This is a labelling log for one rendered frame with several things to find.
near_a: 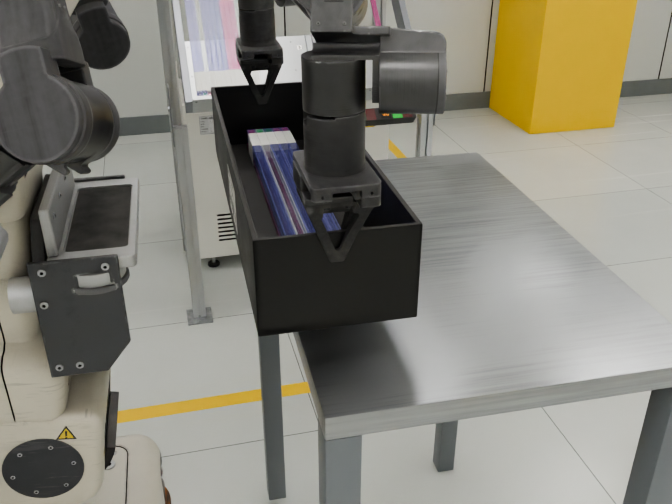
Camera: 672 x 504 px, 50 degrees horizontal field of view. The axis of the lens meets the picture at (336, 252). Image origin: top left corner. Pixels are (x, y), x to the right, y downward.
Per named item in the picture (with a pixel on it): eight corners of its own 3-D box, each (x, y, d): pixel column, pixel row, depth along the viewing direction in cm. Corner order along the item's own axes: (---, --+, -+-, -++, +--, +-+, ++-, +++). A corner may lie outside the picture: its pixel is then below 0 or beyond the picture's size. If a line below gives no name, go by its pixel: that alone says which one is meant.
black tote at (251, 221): (215, 151, 124) (210, 86, 119) (314, 144, 128) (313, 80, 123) (258, 337, 75) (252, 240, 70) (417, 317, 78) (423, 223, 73)
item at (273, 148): (247, 149, 122) (246, 129, 120) (288, 145, 123) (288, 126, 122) (300, 305, 78) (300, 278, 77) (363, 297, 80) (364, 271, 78)
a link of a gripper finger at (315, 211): (358, 236, 78) (358, 153, 73) (375, 267, 71) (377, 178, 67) (295, 243, 76) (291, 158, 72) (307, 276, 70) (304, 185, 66)
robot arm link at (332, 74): (303, 36, 66) (297, 49, 61) (380, 36, 66) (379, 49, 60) (306, 110, 69) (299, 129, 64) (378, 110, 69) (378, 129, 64)
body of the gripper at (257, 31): (274, 46, 123) (272, 0, 120) (283, 60, 114) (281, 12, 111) (235, 48, 122) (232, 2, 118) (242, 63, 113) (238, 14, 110)
